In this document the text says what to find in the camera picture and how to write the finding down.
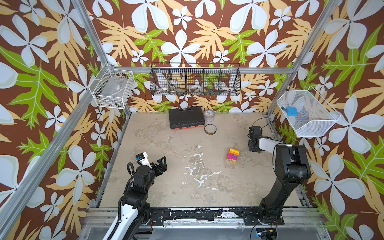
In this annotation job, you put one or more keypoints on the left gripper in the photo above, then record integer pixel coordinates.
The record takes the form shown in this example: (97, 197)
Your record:
(163, 167)

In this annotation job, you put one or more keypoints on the white wire basket right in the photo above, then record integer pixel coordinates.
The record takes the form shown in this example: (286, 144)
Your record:
(316, 115)

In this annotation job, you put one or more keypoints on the white wire basket left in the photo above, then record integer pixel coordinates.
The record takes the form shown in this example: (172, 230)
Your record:
(111, 87)

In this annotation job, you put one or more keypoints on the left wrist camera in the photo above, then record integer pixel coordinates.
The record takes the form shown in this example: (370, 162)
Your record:
(142, 159)

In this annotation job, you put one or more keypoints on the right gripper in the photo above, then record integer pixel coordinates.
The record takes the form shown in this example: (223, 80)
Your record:
(254, 137)

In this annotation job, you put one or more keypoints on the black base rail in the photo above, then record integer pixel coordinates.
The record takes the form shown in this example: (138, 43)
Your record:
(249, 215)

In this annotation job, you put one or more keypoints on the white tape roll in basket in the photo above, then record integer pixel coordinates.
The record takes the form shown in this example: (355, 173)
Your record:
(195, 89)

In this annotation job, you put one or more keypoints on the white wire basket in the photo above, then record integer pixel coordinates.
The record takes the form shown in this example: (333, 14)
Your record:
(316, 115)
(111, 87)

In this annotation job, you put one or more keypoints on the black tool case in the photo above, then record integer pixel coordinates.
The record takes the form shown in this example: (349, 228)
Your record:
(186, 118)

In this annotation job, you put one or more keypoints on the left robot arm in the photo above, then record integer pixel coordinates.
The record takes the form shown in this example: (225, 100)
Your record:
(133, 208)

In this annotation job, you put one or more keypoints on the magenta wood block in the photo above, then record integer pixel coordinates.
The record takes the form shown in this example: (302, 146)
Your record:
(232, 157)

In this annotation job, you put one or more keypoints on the orange cylinder block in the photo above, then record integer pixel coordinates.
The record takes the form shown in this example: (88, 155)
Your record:
(234, 152)

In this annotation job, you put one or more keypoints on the blue object in basket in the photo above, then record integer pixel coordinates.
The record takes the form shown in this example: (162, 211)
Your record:
(292, 111)

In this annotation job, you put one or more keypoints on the black wire basket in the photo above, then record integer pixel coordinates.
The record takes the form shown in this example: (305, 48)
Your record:
(216, 79)

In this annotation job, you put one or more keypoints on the brown tape roll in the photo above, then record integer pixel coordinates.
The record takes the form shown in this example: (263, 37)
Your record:
(210, 129)

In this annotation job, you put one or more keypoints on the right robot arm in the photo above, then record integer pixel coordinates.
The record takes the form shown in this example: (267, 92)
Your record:
(291, 167)

